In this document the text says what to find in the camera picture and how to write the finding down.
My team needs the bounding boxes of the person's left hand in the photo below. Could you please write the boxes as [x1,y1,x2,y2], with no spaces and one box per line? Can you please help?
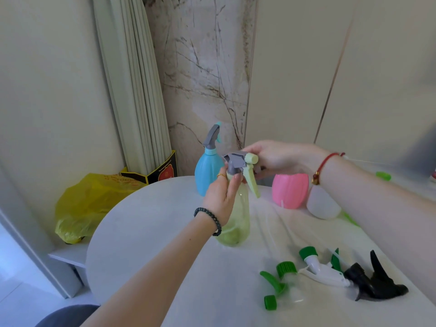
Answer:
[203,167,244,226]

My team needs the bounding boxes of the person's right hand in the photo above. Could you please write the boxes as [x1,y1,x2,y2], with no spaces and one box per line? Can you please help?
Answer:
[243,140,328,181]

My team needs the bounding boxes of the grey and green trigger sprayer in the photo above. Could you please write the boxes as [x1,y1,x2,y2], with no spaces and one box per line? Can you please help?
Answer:
[223,151,261,199]

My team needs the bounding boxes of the translucent green spray bottle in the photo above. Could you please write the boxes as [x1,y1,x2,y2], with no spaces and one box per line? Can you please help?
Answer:
[215,173,251,248]

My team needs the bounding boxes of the person's right forearm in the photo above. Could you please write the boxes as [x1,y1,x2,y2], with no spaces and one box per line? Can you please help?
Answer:
[315,154,436,305]

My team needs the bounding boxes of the person's left forearm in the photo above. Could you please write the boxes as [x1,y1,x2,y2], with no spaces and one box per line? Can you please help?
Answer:
[81,210,222,327]

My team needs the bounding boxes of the blue spray bottle grey trigger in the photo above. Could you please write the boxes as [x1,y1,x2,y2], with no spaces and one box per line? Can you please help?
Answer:
[194,122,225,197]

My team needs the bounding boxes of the pink ribbed plastic bottle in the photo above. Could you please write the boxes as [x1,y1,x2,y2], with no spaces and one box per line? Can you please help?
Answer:
[271,173,310,210]

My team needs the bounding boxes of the white plastic bottle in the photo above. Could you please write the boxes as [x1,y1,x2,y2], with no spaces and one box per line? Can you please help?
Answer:
[306,184,342,220]

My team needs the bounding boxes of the black and yellow cardboard box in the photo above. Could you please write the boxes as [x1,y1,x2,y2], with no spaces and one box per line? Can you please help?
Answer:
[119,150,179,186]

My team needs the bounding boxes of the clear and green trigger sprayer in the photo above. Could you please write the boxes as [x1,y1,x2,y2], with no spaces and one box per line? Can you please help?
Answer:
[259,261,306,311]

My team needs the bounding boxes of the green plastic trigger piece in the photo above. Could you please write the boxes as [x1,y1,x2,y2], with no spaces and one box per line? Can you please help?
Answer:
[342,211,360,228]

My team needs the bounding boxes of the thin clear plastic tube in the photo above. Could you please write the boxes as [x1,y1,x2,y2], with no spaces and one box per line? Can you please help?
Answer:
[343,155,396,166]

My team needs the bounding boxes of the white and green trigger sprayer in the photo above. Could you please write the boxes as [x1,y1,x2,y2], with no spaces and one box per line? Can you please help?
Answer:
[298,246,352,288]

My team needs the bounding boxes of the yellow plastic bag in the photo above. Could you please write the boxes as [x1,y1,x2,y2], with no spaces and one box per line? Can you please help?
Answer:
[54,172,148,245]

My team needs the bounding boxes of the black trigger sprayer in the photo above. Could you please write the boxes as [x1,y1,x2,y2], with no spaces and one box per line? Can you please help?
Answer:
[344,250,409,301]

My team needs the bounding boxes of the white low shelf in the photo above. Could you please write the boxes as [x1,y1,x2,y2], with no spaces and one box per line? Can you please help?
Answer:
[47,242,91,269]

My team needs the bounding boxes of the dark grey chair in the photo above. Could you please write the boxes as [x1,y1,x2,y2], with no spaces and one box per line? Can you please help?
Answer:
[35,304,100,327]

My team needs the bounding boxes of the black bead bracelet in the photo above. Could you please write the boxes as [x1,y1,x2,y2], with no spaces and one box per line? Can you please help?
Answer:
[193,207,223,237]

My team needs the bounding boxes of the red string bracelet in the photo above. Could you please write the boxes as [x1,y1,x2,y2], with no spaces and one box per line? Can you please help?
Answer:
[311,152,346,186]

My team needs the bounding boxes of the stack of cream wall panels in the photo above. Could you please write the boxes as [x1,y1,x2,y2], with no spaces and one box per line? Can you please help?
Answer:
[91,0,173,176]

